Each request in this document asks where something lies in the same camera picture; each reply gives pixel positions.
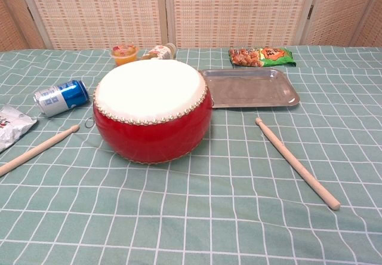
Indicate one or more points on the silver metal tray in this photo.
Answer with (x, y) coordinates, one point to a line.
(253, 89)

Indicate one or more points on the red drum white skin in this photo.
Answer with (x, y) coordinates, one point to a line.
(149, 133)

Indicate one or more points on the orange fruit jelly cup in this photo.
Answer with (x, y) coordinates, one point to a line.
(124, 56)

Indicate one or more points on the bamboo folding screen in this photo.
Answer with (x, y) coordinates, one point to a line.
(89, 14)

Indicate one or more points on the yellow tea bottle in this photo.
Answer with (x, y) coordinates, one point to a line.
(158, 53)

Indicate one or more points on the white snack bag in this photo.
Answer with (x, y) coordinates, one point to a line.
(12, 127)

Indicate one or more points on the green checked tablecloth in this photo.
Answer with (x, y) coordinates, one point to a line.
(209, 217)

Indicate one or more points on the green orange snack bag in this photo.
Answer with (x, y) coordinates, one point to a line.
(259, 57)

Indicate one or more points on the wooden drumstick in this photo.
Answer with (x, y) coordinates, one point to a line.
(38, 150)
(298, 165)

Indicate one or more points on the blue white drink can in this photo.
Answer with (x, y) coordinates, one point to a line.
(65, 96)

